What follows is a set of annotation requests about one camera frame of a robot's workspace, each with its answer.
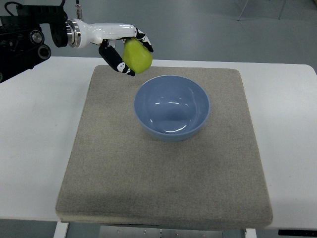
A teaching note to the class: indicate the white table frame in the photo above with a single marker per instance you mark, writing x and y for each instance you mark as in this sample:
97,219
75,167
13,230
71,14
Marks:
135,232

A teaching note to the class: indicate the beige fabric mat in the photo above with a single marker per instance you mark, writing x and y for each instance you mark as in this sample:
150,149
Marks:
118,174

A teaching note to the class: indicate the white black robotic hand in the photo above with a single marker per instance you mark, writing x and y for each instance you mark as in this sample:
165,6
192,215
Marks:
110,38

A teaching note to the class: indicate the blue ceramic bowl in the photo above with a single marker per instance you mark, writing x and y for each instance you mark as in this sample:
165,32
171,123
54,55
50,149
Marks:
171,107

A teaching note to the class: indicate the metal chair legs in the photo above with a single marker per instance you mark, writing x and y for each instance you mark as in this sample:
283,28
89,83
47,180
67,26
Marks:
262,8

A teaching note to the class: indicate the green pear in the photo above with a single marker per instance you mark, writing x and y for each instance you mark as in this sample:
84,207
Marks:
137,57

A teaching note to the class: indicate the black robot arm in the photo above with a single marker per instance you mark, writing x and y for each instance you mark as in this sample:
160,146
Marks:
22,42

